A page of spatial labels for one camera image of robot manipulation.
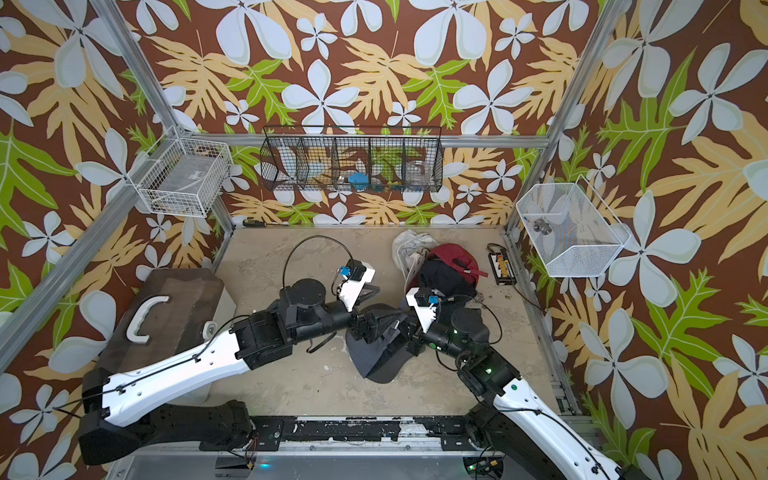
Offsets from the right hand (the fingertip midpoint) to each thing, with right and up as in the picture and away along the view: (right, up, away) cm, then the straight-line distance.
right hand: (388, 316), depth 68 cm
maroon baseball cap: (+24, +13, +29) cm, 40 cm away
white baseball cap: (+9, +17, +42) cm, 46 cm away
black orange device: (+42, +10, +38) cm, 58 cm away
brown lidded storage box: (-58, -1, +7) cm, 59 cm away
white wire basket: (-60, +37, +18) cm, 73 cm away
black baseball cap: (+19, +7, +28) cm, 35 cm away
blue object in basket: (-9, +39, +27) cm, 49 cm away
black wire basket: (+5, +47, +31) cm, 56 cm away
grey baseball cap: (-2, -10, -1) cm, 10 cm away
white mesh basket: (+52, +22, +16) cm, 59 cm away
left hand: (0, +5, -7) cm, 9 cm away
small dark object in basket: (+44, +23, +16) cm, 52 cm away
